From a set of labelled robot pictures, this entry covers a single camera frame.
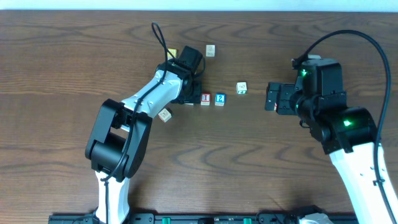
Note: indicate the plain wooden block tilted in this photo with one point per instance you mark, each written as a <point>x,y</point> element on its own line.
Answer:
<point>165,114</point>

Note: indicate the white green-sided block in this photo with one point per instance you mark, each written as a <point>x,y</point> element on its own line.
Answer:
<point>241,88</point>

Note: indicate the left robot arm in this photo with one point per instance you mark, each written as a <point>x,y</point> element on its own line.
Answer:
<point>118,141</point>

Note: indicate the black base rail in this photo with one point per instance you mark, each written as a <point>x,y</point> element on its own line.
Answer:
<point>309,214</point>

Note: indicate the red letter I block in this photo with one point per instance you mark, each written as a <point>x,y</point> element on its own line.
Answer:
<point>205,99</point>

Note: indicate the yellow wooden block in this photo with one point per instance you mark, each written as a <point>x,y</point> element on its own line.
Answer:
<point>171,53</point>

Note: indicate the blue number 2 block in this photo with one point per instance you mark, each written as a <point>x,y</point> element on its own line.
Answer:
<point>220,99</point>

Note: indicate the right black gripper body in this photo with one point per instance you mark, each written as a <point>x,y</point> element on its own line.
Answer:
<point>280,99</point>

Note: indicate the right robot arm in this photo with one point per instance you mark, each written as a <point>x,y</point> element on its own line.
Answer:
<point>347,135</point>

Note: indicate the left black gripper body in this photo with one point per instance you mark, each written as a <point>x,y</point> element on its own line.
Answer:
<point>195,93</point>

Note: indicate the white block top centre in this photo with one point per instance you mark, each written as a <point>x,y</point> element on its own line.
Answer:
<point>210,50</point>

